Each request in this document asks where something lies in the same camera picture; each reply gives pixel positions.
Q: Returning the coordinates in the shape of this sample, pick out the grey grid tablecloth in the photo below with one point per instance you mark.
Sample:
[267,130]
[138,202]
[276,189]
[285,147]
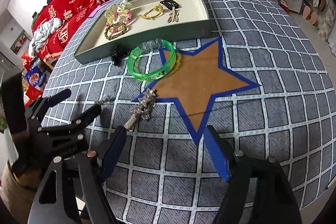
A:
[162,176]

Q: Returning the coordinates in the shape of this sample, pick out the brown blue star mat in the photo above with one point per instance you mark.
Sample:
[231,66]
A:
[198,78]

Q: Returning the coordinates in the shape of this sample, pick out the cream polka dot scrunchie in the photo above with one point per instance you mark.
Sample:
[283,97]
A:
[118,13]

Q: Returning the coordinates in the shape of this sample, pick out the pink star mat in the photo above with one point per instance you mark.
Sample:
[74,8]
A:
[96,11]

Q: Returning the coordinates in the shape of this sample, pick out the blue snack box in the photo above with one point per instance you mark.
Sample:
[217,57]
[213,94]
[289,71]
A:
[35,77]

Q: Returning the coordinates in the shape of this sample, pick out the white curtain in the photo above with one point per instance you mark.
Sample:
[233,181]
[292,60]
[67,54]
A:
[332,40]

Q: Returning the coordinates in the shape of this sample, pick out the black small claw clip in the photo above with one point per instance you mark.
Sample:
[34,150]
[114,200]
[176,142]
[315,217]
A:
[116,56]

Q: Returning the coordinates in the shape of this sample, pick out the black beaded hair clip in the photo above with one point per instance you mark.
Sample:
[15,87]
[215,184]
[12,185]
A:
[170,4]

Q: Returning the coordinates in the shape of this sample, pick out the pink slippers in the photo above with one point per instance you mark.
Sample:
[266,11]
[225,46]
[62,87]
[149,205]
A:
[310,16]

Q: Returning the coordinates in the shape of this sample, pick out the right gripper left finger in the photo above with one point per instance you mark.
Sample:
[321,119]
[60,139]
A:
[109,152]

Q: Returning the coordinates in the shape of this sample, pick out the beige bow hair clip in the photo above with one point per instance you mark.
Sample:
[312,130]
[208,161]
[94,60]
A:
[173,16]

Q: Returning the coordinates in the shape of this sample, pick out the brown braided hair band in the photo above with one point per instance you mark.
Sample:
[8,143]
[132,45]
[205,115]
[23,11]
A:
[115,30]

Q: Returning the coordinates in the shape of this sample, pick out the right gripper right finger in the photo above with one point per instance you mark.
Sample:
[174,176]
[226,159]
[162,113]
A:
[221,153]

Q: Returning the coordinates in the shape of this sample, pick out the grey white crumpled cloth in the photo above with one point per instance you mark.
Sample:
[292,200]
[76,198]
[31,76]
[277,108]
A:
[41,35]

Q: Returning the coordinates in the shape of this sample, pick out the small silver round earring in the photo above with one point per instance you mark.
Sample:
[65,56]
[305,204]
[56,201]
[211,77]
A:
[102,101]

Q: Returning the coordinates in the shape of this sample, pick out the silver rhinestone hair clip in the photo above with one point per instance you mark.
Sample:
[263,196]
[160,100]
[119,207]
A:
[142,110]

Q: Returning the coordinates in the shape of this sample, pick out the green tray cream lining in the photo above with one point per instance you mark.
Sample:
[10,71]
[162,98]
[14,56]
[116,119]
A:
[194,23]

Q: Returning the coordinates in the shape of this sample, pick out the green translucent bangle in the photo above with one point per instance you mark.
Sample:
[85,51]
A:
[151,60]

